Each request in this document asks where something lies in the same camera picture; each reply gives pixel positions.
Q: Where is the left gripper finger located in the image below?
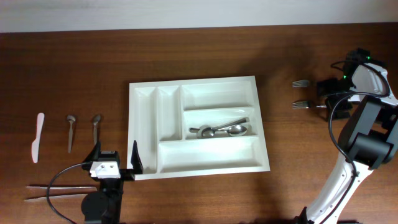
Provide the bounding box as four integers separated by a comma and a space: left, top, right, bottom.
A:
131, 140, 144, 174
83, 141, 101, 162

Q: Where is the steel fork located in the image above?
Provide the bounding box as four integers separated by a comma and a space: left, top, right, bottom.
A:
292, 80, 317, 88
292, 100, 326, 109

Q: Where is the steel tablespoon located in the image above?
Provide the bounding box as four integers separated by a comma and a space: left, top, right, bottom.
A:
188, 124, 248, 138
197, 117, 249, 138

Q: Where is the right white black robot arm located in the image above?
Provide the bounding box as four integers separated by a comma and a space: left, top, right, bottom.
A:
293, 48, 397, 223

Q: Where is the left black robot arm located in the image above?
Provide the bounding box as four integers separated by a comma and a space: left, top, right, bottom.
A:
81, 142, 143, 224

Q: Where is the small steel teaspoon right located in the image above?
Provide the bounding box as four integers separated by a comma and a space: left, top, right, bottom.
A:
92, 114, 101, 145

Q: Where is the small steel teaspoon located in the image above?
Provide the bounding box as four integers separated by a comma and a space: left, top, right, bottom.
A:
92, 114, 101, 145
67, 114, 76, 154

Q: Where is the small steel teaspoon left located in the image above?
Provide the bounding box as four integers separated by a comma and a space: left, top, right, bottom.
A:
67, 114, 76, 154

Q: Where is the white plastic cutlery tray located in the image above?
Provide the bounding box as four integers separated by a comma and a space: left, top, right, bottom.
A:
128, 76, 270, 180

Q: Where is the white plastic knife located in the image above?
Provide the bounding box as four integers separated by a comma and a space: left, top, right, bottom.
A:
31, 113, 45, 163

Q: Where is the upper metal chopstick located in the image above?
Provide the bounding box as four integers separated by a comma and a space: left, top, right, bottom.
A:
26, 185, 97, 190

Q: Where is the left black cable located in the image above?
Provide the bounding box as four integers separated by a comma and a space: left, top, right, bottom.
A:
45, 161, 91, 224

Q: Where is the black cable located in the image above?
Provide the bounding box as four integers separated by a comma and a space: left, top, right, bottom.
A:
328, 60, 391, 224
45, 161, 91, 224

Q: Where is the right black cable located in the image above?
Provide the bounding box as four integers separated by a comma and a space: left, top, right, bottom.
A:
328, 60, 391, 224

